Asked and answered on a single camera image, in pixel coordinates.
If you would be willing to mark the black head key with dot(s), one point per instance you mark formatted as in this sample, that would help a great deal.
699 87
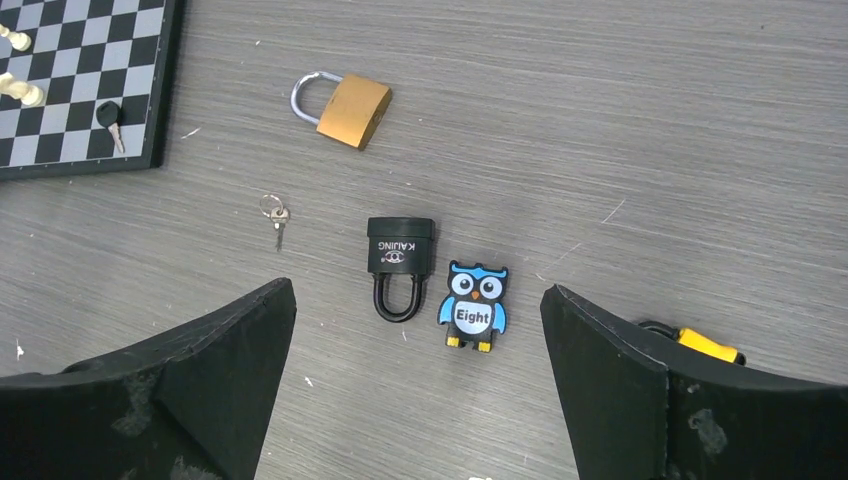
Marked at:
108 115

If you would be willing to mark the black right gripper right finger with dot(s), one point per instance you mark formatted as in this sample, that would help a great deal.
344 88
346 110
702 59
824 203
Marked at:
639 405

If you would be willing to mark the yellow small padlock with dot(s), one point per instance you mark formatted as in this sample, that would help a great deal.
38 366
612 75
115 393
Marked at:
696 341

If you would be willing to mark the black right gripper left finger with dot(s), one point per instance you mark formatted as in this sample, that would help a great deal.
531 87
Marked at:
192 402

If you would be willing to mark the black Kaijing padlock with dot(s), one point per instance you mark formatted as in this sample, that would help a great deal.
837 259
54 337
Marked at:
400 246

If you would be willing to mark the small silver key with ring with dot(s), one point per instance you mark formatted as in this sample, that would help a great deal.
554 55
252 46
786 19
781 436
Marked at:
272 207

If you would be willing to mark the black white chessboard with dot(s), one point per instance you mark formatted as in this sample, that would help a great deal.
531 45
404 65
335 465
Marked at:
83 53

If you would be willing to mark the cream chess piece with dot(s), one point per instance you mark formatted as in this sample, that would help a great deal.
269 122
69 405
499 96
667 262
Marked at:
29 95

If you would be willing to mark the cream chess pawn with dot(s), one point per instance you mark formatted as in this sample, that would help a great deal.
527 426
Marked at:
19 41

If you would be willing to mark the brass padlock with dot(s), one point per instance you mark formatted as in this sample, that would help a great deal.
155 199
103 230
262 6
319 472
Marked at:
353 112

